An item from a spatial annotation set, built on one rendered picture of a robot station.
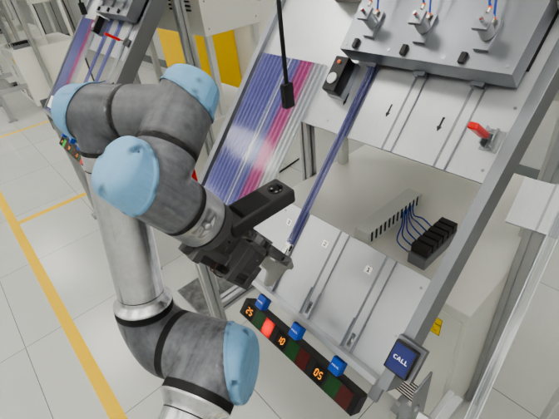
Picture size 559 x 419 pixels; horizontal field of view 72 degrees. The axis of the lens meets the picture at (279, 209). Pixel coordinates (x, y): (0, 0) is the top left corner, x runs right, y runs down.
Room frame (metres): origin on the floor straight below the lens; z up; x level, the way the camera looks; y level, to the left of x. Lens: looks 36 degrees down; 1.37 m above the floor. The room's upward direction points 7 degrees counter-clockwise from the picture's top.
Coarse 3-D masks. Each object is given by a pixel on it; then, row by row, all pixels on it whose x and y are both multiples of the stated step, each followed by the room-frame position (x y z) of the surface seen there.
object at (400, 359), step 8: (400, 344) 0.36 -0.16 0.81; (392, 352) 0.35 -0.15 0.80; (400, 352) 0.35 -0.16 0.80; (408, 352) 0.34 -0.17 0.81; (392, 360) 0.35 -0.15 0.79; (400, 360) 0.34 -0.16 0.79; (408, 360) 0.34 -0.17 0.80; (392, 368) 0.34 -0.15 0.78; (400, 368) 0.33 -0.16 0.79; (400, 376) 0.32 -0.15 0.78
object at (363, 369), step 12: (264, 288) 0.58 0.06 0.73; (276, 300) 0.55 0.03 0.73; (288, 312) 0.52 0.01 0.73; (300, 324) 0.48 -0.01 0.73; (312, 324) 0.48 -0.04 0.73; (324, 336) 0.45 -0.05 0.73; (336, 348) 0.42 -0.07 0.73; (348, 360) 0.39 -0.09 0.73; (360, 372) 0.37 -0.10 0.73; (372, 372) 0.36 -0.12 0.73
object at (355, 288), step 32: (288, 224) 0.68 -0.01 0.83; (320, 224) 0.63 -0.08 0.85; (320, 256) 0.58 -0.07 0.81; (352, 256) 0.54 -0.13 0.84; (384, 256) 0.51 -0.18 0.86; (288, 288) 0.57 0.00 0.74; (320, 288) 0.53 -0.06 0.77; (352, 288) 0.50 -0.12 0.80; (384, 288) 0.47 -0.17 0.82; (416, 288) 0.44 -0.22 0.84; (320, 320) 0.49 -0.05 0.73; (352, 320) 0.45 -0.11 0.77; (384, 320) 0.43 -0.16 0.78; (352, 352) 0.41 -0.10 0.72; (384, 352) 0.39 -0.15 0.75
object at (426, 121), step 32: (288, 0) 1.14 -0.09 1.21; (320, 0) 1.05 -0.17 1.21; (288, 32) 1.06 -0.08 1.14; (320, 32) 0.98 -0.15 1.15; (544, 64) 0.59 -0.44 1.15; (320, 96) 0.86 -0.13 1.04; (352, 96) 0.80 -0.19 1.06; (384, 96) 0.74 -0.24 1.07; (416, 96) 0.70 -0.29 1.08; (448, 96) 0.66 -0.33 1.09; (480, 96) 0.62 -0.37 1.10; (512, 96) 0.59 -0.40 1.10; (320, 128) 0.80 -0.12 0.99; (352, 128) 0.74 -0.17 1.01; (384, 128) 0.69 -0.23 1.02; (416, 128) 0.65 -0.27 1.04; (448, 128) 0.61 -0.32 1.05; (416, 160) 0.61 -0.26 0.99; (448, 160) 0.57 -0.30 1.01; (480, 160) 0.54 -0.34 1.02
